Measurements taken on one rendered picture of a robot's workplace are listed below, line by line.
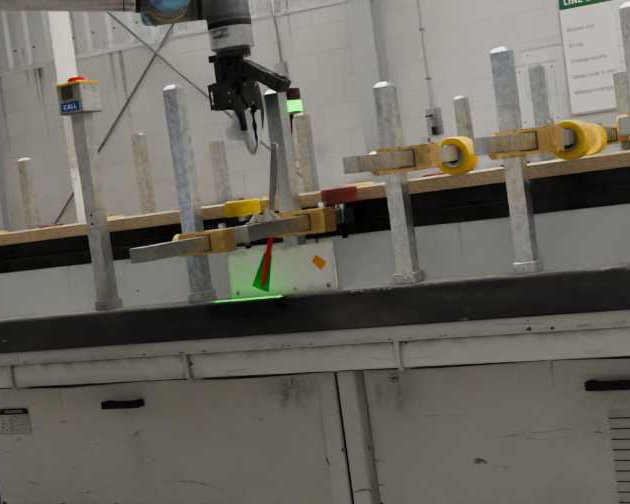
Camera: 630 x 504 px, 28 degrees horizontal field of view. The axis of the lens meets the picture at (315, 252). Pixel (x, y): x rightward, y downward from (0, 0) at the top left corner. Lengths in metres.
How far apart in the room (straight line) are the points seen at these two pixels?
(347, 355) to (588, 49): 7.39
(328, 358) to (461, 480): 0.43
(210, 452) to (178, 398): 0.15
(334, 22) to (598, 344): 8.47
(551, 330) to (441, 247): 0.39
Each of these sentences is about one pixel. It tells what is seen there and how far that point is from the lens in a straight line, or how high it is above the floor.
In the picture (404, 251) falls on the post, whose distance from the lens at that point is 2.48.
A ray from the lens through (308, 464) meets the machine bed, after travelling 2.98.
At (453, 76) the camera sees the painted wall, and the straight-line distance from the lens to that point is 10.22.
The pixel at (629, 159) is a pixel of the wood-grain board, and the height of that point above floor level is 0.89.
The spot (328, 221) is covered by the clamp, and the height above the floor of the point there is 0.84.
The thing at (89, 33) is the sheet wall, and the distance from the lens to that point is 12.19.
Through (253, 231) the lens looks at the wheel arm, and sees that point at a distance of 2.38.
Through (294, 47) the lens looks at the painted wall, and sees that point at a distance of 10.89.
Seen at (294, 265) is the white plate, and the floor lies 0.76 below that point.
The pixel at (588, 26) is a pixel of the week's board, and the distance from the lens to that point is 9.84.
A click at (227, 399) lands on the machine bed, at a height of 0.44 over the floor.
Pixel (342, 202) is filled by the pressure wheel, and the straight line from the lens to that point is 2.68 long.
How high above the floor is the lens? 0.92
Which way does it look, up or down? 3 degrees down
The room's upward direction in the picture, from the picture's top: 8 degrees counter-clockwise
